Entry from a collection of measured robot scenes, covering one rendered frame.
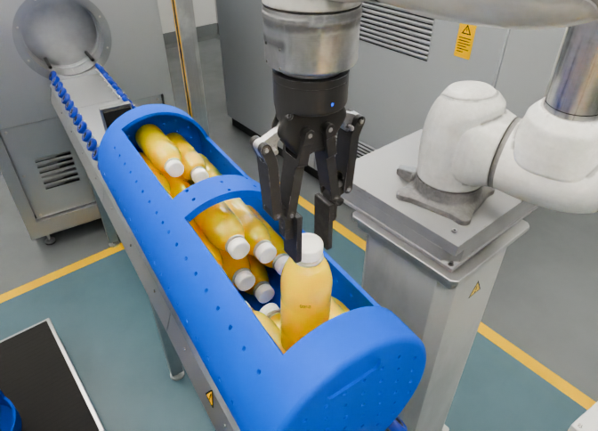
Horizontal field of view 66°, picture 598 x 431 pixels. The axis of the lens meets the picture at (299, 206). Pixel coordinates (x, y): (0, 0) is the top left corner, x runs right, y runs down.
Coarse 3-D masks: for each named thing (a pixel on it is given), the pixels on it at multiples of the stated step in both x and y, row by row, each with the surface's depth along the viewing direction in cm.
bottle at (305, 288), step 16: (288, 272) 59; (304, 272) 58; (320, 272) 59; (288, 288) 60; (304, 288) 59; (320, 288) 59; (288, 304) 61; (304, 304) 60; (320, 304) 61; (288, 320) 63; (304, 320) 62; (320, 320) 63; (288, 336) 65
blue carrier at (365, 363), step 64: (128, 128) 116; (192, 128) 126; (128, 192) 97; (192, 192) 85; (256, 192) 88; (192, 256) 76; (192, 320) 73; (256, 320) 64; (384, 320) 63; (256, 384) 60; (320, 384) 55; (384, 384) 65
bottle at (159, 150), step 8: (144, 128) 115; (152, 128) 115; (136, 136) 116; (144, 136) 113; (152, 136) 112; (160, 136) 112; (144, 144) 112; (152, 144) 109; (160, 144) 108; (168, 144) 109; (144, 152) 113; (152, 152) 108; (160, 152) 107; (168, 152) 107; (176, 152) 108; (152, 160) 108; (160, 160) 106; (168, 160) 106; (160, 168) 107
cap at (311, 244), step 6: (306, 234) 59; (312, 234) 59; (306, 240) 58; (312, 240) 58; (318, 240) 58; (306, 246) 58; (312, 246) 58; (318, 246) 57; (306, 252) 57; (312, 252) 57; (318, 252) 57; (306, 258) 57; (312, 258) 57; (318, 258) 58
